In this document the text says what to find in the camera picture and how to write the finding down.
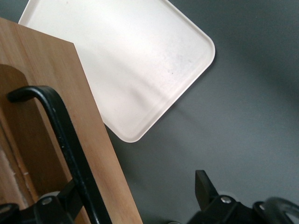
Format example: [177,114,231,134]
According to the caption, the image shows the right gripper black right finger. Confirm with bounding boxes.
[189,169,257,224]

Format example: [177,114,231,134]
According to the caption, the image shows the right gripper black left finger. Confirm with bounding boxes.
[0,179,82,224]

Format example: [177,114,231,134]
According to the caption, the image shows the wooden drawer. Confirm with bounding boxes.
[0,17,143,224]

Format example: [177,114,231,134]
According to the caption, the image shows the cream plastic tray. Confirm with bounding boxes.
[18,0,216,143]

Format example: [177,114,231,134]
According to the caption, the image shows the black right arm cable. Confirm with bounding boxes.
[253,197,299,224]

